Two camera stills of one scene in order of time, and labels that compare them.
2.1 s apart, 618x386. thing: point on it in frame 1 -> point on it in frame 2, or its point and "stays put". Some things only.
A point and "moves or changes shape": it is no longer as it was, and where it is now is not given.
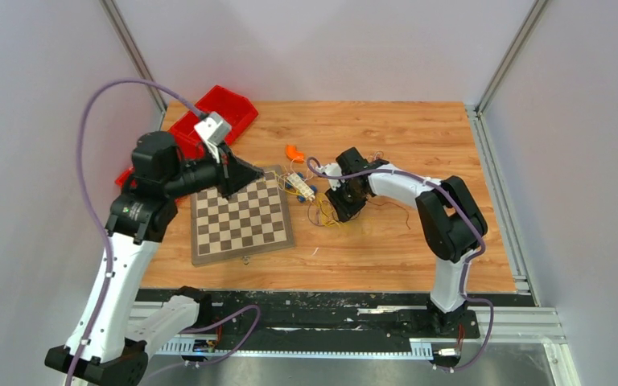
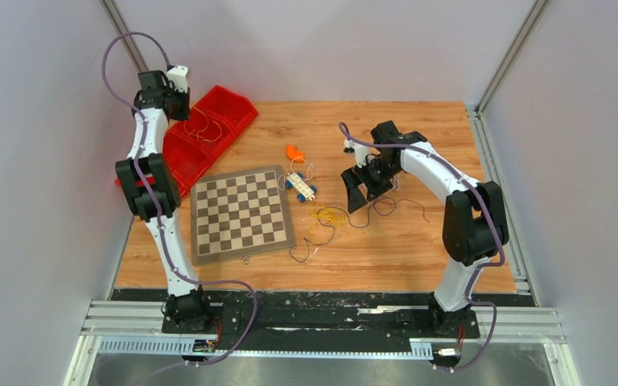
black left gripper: (233, 173) -> (184, 97)
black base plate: (278, 317) stays put
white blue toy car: (300, 187) stays put
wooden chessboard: (255, 219) stays put
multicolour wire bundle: (321, 212) moves or changes shape
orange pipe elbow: (292, 153) stays put
